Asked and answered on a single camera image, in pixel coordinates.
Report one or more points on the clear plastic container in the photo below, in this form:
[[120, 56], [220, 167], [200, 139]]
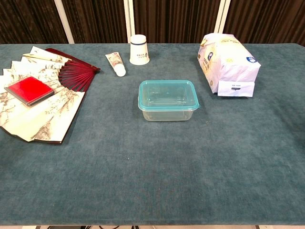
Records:
[[166, 116]]

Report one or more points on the teal container lid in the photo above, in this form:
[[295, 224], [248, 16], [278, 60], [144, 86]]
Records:
[[166, 94]]

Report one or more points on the white upturned paper cup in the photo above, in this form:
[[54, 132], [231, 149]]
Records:
[[139, 51]]

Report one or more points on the white printed cream tube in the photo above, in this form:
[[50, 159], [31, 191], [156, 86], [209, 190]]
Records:
[[115, 61]]

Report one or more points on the teal table cloth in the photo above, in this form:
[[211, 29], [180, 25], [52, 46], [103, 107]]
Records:
[[143, 179]]

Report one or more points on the white tissue pack bag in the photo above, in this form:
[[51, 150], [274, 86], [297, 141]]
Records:
[[228, 64]]

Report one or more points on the dark brown pleated curtain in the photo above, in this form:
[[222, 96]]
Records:
[[171, 19]]

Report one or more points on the painted paper folding fan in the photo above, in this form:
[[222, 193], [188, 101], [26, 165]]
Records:
[[35, 117]]

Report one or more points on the red flat square case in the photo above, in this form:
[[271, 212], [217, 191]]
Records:
[[28, 89]]

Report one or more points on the white double upright post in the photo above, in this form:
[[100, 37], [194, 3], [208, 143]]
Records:
[[128, 19]]

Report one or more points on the white post with dark stripe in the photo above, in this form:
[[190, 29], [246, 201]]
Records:
[[222, 16]]

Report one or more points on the white slanted post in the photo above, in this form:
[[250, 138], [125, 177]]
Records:
[[64, 21]]

